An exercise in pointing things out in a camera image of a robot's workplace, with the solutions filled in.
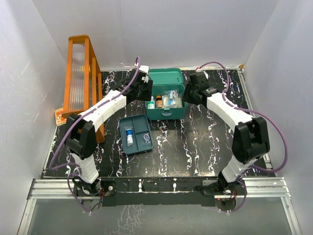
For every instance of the white blue bandage roll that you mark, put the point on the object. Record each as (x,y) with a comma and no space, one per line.
(129,135)

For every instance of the dark teal tray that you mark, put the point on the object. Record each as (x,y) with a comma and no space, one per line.
(140,125)

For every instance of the orange wooden rack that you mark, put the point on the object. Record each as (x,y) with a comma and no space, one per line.
(83,83)

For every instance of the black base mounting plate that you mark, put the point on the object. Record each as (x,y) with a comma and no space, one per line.
(204,191)

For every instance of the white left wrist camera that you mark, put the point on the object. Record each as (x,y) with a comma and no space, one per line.
(142,68)

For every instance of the brown orange-cap bottle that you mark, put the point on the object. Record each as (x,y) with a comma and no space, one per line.
(159,102)

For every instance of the white medicine bottle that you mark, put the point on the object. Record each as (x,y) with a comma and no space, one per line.
(151,103)

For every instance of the orange card box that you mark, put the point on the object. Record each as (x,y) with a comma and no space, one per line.
(60,120)

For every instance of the teal medicine box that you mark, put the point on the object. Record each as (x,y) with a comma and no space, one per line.
(163,81)

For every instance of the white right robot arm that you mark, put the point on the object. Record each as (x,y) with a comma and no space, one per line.
(250,134)

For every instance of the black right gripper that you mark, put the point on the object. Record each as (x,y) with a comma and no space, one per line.
(187,97)

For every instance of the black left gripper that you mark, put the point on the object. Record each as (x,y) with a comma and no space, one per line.
(145,96)

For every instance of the clear bag blue item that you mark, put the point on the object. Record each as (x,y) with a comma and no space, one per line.
(172,93)

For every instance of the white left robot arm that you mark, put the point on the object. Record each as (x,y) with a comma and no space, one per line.
(81,139)

